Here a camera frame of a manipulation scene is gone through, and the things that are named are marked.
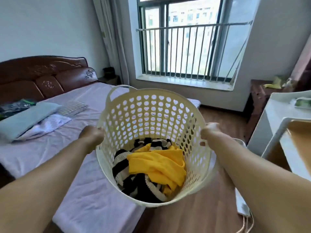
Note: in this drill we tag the metal window guard rail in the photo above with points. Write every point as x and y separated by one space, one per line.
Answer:
192 48

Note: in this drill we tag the checked grey pillow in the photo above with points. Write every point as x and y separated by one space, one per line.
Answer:
73 107

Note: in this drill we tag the person's left hand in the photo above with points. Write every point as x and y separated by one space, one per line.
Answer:
93 137

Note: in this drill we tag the person's right forearm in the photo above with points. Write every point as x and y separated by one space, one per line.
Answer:
262 181

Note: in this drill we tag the dark brown wooden cabinet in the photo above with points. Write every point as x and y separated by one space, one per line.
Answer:
261 104

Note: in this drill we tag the black and white striped garment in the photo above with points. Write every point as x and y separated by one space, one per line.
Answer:
136 184

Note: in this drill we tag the beige curtain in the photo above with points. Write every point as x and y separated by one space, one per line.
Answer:
111 33

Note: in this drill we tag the yellow garment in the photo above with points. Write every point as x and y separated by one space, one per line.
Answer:
159 164

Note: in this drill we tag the dark patterned pillow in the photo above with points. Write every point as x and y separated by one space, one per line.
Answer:
15 106

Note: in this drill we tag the white power strip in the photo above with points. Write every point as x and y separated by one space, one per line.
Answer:
241 201

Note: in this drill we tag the cream plastic laundry basket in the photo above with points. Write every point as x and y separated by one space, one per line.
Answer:
155 133

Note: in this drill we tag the window with dark frame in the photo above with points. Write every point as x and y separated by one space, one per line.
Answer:
184 33

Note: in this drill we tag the person's right hand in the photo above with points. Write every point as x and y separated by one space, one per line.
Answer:
209 133

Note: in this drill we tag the dark wooden nightstand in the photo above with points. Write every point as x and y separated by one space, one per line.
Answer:
110 80

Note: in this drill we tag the yellow cloth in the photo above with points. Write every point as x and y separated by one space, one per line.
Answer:
274 84

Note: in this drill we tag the black object on nightstand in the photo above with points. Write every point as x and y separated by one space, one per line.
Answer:
108 72

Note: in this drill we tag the person's left forearm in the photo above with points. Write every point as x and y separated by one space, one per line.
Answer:
41 186

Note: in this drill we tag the bed with lilac sheet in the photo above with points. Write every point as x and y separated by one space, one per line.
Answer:
80 167

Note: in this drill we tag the white lilac crumpled cloth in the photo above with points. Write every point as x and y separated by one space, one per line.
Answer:
46 126

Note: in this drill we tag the green and white packet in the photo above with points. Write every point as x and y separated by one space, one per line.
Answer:
303 102

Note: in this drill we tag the light blue pillow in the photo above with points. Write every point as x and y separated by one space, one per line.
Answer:
25 120

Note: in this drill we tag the white plastic table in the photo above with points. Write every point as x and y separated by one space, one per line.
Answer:
279 128

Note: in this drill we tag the person's right thumb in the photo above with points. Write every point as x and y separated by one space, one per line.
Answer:
203 143

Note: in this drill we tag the brown carved wooden headboard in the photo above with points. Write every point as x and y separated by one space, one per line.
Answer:
41 75

